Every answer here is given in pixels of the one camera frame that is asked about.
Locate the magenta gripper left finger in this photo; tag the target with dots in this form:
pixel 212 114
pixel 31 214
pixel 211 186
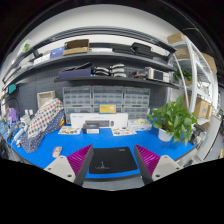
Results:
pixel 73 167

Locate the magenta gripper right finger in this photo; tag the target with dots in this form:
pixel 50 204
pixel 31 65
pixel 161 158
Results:
pixel 152 166

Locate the black mouse pad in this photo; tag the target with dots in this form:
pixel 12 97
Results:
pixel 112 160

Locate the small tan object on mat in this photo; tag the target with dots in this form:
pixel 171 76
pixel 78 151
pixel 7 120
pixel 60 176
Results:
pixel 56 152

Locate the small black box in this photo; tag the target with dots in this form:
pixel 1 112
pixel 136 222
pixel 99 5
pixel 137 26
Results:
pixel 91 129

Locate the picture card left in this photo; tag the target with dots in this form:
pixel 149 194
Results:
pixel 68 130

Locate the picture card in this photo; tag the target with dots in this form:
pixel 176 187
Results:
pixel 68 130
pixel 122 132

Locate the blue desk mat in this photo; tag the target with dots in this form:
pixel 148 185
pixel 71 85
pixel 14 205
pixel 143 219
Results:
pixel 42 157

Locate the white small carton box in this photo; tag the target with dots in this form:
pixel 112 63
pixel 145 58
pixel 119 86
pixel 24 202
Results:
pixel 139 124

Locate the picture card right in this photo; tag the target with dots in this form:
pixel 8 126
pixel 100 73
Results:
pixel 122 132

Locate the green potted plant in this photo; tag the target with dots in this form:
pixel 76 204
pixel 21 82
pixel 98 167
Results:
pixel 173 122

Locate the patterned fabric cover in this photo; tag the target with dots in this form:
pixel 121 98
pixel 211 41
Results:
pixel 47 119

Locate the white long keyboard box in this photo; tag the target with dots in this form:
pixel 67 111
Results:
pixel 117 120

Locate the yellow label box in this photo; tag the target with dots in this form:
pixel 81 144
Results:
pixel 107 108

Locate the grey drawer organizer cabinet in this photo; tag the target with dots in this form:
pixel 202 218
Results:
pixel 86 99

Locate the dark blue flat box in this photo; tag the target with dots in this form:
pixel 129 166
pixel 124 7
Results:
pixel 80 71

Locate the white metal shelving rack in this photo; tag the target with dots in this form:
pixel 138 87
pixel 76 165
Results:
pixel 201 94

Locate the brown cardboard box on shelf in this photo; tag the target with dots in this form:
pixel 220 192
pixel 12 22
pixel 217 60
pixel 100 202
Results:
pixel 76 46

